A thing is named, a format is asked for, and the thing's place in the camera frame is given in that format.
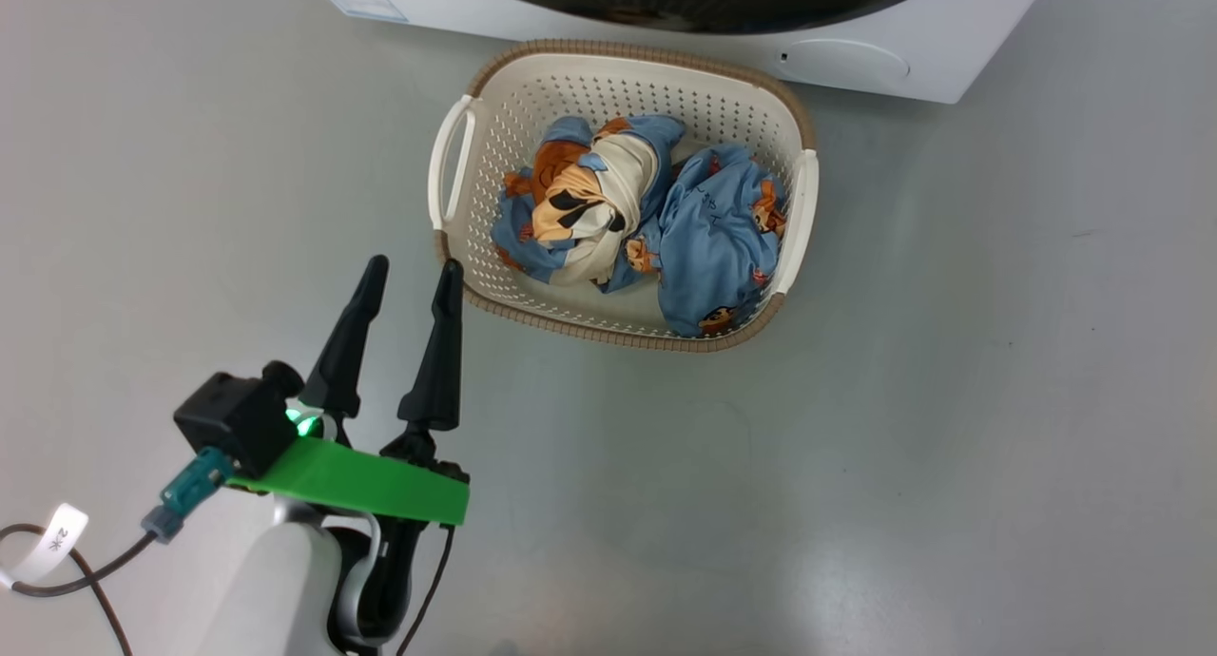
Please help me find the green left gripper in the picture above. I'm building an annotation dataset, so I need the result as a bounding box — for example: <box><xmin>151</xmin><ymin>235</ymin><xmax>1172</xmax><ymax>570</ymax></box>
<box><xmin>226</xmin><ymin>255</ymin><xmax>471</xmax><ymax>649</ymax></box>

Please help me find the blue and cream cartoon garment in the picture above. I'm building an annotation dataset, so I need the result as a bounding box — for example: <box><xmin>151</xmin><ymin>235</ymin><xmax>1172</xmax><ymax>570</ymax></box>
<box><xmin>492</xmin><ymin>114</ymin><xmax>687</xmax><ymax>294</ymax></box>

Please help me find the blue cartoon print garment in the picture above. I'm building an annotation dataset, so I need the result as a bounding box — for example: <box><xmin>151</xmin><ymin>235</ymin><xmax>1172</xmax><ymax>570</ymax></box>
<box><xmin>623</xmin><ymin>143</ymin><xmax>790</xmax><ymax>338</ymax></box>

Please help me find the black glass washing machine door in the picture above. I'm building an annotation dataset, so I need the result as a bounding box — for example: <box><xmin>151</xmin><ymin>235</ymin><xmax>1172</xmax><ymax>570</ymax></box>
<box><xmin>442</xmin><ymin>0</ymin><xmax>956</xmax><ymax>35</ymax></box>

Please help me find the cream perforated laundry basket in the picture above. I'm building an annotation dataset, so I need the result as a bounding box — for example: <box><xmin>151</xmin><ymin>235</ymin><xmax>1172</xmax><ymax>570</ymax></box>
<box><xmin>428</xmin><ymin>38</ymin><xmax>821</xmax><ymax>355</ymax></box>

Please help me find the white front-load washing machine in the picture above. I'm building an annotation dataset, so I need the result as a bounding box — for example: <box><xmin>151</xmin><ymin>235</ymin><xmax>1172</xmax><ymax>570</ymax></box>
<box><xmin>302</xmin><ymin>0</ymin><xmax>1056</xmax><ymax>104</ymax></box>

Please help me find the round white filter cover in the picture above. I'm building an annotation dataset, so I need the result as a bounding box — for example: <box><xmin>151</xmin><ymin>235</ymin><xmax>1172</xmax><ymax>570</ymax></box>
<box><xmin>775</xmin><ymin>38</ymin><xmax>912</xmax><ymax>88</ymax></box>

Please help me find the left camera cable teal plug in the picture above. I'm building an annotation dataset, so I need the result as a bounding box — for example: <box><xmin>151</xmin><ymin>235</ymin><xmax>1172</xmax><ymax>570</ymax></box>
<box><xmin>0</xmin><ymin>447</ymin><xmax>234</xmax><ymax>656</ymax></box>

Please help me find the white cable label tag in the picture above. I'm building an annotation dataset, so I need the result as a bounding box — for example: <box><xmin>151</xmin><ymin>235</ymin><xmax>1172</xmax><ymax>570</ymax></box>
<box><xmin>0</xmin><ymin>502</ymin><xmax>89</xmax><ymax>590</ymax></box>

